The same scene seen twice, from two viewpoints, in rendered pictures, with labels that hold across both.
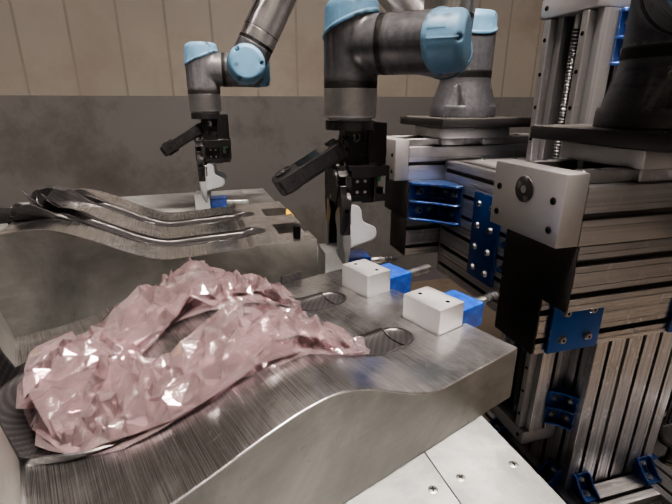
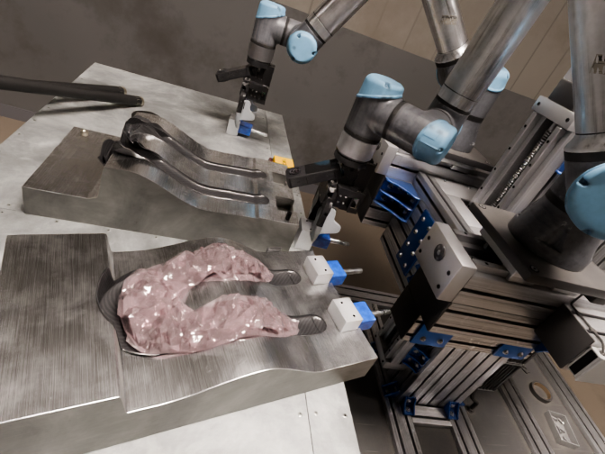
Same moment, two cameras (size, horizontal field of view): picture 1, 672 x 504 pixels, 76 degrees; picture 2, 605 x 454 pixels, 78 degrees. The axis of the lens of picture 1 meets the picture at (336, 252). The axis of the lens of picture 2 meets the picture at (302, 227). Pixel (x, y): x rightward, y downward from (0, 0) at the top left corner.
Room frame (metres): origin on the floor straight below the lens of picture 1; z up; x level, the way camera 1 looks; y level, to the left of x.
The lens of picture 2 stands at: (-0.07, 0.04, 1.31)
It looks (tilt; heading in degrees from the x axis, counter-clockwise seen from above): 33 degrees down; 358
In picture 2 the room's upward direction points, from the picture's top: 23 degrees clockwise
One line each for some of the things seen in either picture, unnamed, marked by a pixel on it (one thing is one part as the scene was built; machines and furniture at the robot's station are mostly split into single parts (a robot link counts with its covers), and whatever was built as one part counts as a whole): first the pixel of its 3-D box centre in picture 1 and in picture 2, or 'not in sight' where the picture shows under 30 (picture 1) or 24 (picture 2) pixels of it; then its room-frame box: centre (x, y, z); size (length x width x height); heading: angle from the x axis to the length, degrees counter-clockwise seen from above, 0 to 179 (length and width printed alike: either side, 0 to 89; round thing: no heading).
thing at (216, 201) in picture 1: (222, 202); (248, 129); (1.10, 0.29, 0.83); 0.13 x 0.05 x 0.05; 100
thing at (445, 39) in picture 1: (426, 44); (422, 132); (0.63, -0.12, 1.14); 0.11 x 0.11 x 0.08; 65
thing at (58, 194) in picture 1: (139, 213); (192, 160); (0.62, 0.29, 0.92); 0.35 x 0.16 x 0.09; 109
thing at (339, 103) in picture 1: (349, 105); (356, 144); (0.66, -0.02, 1.07); 0.08 x 0.08 x 0.05
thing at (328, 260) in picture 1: (360, 261); (323, 238); (0.66, -0.04, 0.83); 0.13 x 0.05 x 0.05; 105
